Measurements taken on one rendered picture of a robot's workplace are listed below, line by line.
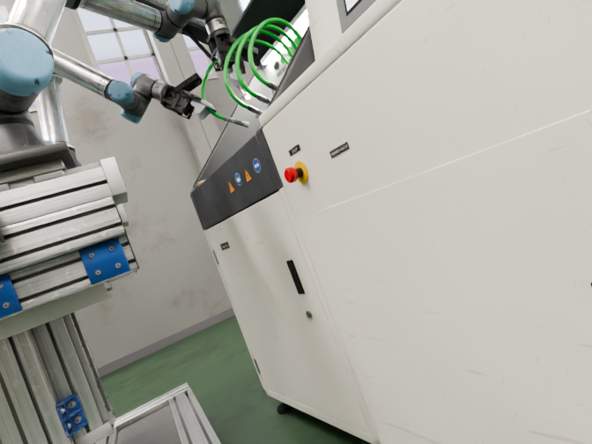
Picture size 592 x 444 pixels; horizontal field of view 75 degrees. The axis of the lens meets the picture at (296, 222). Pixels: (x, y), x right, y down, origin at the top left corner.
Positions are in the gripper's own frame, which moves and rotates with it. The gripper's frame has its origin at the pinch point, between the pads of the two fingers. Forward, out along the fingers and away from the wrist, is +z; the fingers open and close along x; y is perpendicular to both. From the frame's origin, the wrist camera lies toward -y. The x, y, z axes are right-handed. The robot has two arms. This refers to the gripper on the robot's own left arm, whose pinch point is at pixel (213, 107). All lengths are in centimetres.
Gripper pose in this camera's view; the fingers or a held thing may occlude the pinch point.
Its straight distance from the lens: 155.5
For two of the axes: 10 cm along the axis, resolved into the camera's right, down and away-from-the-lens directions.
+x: -1.3, -1.8, -9.8
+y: -4.5, 8.9, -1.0
